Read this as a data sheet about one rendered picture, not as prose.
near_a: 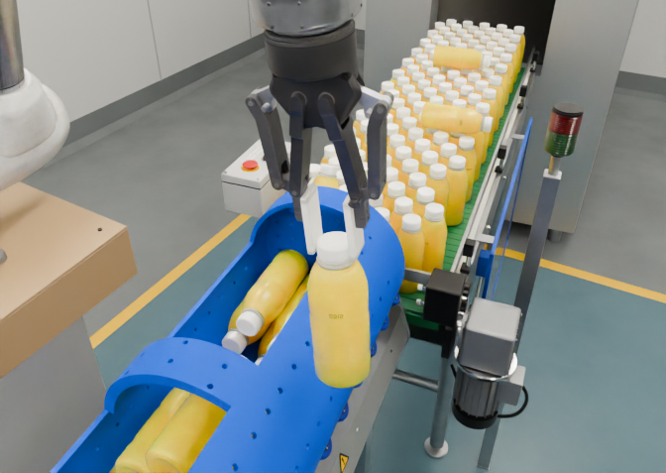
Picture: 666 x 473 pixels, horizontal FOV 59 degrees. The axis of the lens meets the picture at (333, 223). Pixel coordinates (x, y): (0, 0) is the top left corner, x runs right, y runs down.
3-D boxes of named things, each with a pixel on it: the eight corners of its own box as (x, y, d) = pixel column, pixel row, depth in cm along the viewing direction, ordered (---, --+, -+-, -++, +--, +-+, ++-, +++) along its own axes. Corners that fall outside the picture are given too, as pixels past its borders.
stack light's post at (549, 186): (476, 466, 196) (542, 176, 134) (478, 456, 199) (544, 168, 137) (488, 470, 195) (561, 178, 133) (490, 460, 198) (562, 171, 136)
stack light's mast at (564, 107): (536, 177, 133) (551, 111, 124) (539, 165, 138) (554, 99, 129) (566, 182, 131) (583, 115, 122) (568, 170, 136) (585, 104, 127)
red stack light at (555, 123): (546, 132, 127) (550, 115, 125) (549, 120, 132) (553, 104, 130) (578, 137, 125) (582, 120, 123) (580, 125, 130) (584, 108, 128)
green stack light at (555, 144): (541, 153, 130) (546, 133, 127) (544, 141, 135) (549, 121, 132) (573, 159, 128) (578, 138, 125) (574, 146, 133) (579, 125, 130)
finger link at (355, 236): (351, 186, 58) (359, 186, 58) (358, 242, 62) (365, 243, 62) (342, 203, 56) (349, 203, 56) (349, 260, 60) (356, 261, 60)
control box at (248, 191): (224, 210, 140) (220, 172, 135) (264, 172, 156) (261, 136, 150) (263, 219, 137) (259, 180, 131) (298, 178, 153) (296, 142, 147)
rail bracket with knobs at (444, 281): (411, 322, 124) (415, 285, 118) (420, 300, 129) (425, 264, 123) (459, 335, 121) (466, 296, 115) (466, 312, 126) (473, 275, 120)
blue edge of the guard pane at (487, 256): (447, 395, 164) (471, 250, 136) (494, 237, 225) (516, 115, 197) (466, 401, 162) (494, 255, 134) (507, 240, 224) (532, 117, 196)
